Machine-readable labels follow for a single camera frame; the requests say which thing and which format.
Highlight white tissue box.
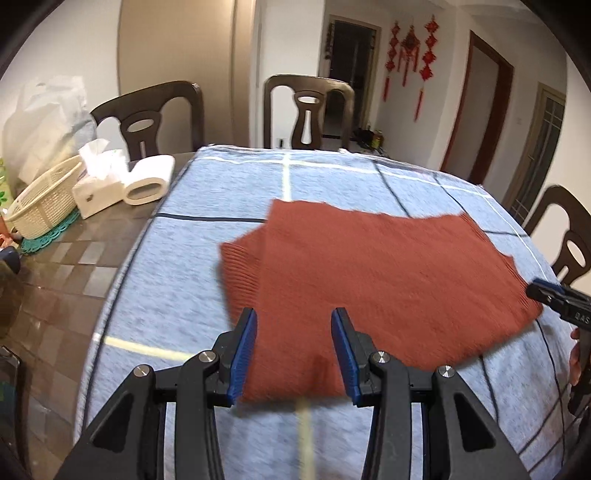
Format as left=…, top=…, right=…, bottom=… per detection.
left=71, top=138, right=130, bottom=220

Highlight bottles on floor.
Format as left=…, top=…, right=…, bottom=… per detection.
left=351, top=128, right=385, bottom=151

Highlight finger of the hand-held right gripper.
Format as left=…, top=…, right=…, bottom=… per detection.
left=526, top=282, right=568, bottom=315
left=547, top=282, right=591, bottom=303

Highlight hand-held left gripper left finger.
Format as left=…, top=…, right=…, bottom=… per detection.
left=53, top=307, right=258, bottom=480

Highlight grey panelled door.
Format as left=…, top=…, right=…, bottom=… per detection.
left=501, top=83, right=566, bottom=227

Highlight long red knot ornament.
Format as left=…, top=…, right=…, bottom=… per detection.
left=416, top=15, right=439, bottom=121

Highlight dark glass doorway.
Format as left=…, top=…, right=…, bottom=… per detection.
left=318, top=14, right=382, bottom=139

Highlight rust red knit sweater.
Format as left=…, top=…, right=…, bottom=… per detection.
left=219, top=199, right=544, bottom=403

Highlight teal crochet mat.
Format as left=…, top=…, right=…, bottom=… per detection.
left=21, top=208, right=81, bottom=254

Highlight person's right hand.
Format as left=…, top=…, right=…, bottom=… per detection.
left=569, top=329, right=581, bottom=386

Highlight dark wooden dining chair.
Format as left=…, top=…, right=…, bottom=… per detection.
left=263, top=75, right=355, bottom=151
left=522, top=185, right=591, bottom=289
left=89, top=80, right=205, bottom=162

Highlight wide red knot ornament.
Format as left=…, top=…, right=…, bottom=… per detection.
left=399, top=25, right=421, bottom=88

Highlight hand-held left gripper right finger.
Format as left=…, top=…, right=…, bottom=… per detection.
left=331, top=307, right=532, bottom=480

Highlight white toilet paper roll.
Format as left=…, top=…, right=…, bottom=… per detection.
left=122, top=154, right=176, bottom=206

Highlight cream plastic basket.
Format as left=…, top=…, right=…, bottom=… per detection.
left=7, top=154, right=86, bottom=241

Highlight brown wooden door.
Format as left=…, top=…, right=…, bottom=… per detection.
left=441, top=30, right=515, bottom=185

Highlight white plastic bag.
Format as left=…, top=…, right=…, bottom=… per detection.
left=2, top=76, right=98, bottom=185

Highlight blue plaid blanket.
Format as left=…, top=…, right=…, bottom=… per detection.
left=74, top=145, right=587, bottom=480

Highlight small red knot ornament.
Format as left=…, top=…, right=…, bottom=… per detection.
left=387, top=21, right=402, bottom=102

